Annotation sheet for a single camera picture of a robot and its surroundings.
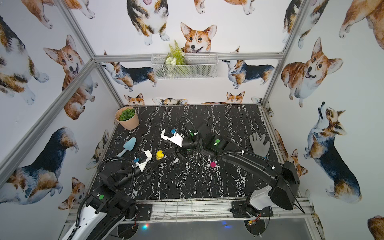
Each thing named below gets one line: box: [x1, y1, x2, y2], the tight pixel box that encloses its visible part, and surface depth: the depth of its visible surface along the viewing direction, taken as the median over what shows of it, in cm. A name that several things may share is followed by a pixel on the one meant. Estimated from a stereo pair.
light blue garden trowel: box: [115, 137, 137, 157], surface depth 100 cm
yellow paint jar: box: [156, 150, 165, 160], surface depth 65 cm
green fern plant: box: [165, 39, 186, 66], surface depth 85 cm
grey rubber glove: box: [249, 132, 271, 157], surface depth 100 cm
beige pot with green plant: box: [115, 106, 140, 130], surface depth 102 cm
